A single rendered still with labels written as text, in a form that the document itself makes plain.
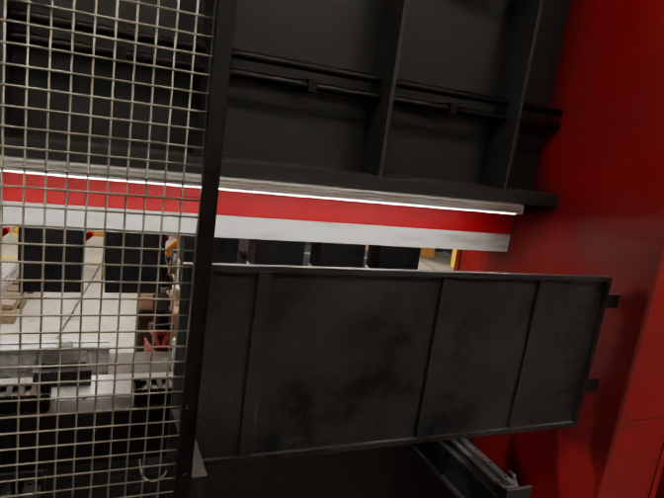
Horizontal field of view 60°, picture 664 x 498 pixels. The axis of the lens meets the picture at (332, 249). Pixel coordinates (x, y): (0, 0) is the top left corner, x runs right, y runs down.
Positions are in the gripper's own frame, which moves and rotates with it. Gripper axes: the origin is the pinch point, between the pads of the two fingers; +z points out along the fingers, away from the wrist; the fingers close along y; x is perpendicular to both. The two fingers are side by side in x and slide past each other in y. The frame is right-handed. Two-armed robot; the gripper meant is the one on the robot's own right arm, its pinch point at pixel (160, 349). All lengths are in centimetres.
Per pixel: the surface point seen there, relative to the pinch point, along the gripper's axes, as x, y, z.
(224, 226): 2, 56, -40
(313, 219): 28, 61, -43
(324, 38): 21, 79, -89
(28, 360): -45, 38, -5
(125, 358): -18.1, 27.4, -2.1
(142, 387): -26, 78, -3
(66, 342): -37, 46, -10
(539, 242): 98, 85, -36
